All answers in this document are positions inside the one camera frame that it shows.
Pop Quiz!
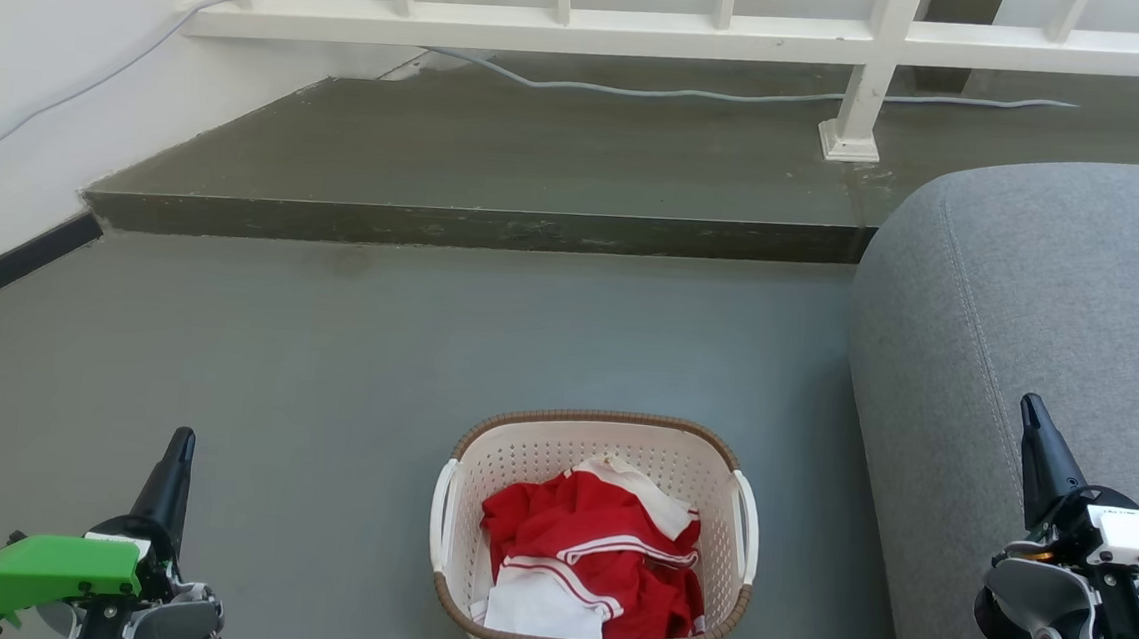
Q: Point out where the white railing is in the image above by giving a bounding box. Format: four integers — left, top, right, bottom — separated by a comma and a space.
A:
176, 0, 1139, 183

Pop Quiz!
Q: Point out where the dark brown post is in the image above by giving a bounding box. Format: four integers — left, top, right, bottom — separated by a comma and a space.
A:
908, 0, 1006, 98

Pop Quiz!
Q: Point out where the red and white garment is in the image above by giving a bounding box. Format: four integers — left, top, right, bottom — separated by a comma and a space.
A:
469, 446, 718, 639

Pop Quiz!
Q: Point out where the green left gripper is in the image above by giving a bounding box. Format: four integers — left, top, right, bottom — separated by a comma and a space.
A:
0, 414, 197, 639

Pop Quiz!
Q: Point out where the cream perforated plastic laundry basket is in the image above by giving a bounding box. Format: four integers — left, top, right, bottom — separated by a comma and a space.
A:
422, 399, 769, 639

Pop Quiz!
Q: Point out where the thin grey cable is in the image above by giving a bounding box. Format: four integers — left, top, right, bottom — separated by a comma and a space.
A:
0, 0, 1083, 257

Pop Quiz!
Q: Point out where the grey fabric sofa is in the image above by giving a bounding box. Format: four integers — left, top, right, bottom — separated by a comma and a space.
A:
826, 144, 1139, 639

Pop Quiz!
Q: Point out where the black baseboard strip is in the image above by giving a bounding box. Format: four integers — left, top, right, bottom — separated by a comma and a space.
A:
0, 207, 105, 339

